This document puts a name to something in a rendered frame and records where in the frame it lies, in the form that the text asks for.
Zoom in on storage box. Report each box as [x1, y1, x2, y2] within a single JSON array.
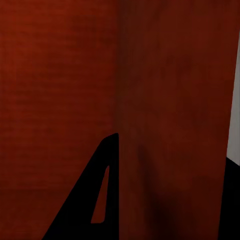
[[0, 0, 240, 240]]

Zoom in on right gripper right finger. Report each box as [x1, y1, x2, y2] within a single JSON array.
[[217, 157, 240, 240]]

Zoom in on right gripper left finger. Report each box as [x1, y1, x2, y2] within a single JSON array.
[[42, 133, 119, 240]]

